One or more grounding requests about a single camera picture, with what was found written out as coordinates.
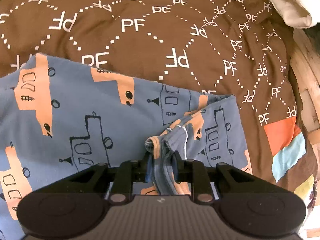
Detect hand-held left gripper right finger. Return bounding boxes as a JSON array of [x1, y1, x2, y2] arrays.
[[171, 152, 253, 203]]

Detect wooden bed frame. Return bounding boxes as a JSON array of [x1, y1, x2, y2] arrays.
[[287, 26, 320, 160]]

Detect colourful patchwork bedsheet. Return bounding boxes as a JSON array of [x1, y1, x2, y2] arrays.
[[264, 119, 320, 207]]

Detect brown patterned blanket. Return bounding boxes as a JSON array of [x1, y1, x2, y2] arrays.
[[0, 0, 313, 195]]

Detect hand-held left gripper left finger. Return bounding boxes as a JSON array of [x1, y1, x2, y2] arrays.
[[64, 155, 153, 203]]

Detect white hanging garment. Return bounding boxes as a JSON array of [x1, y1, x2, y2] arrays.
[[263, 0, 317, 29]]

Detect blue car print pants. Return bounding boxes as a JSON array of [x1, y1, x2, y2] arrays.
[[0, 52, 252, 232]]

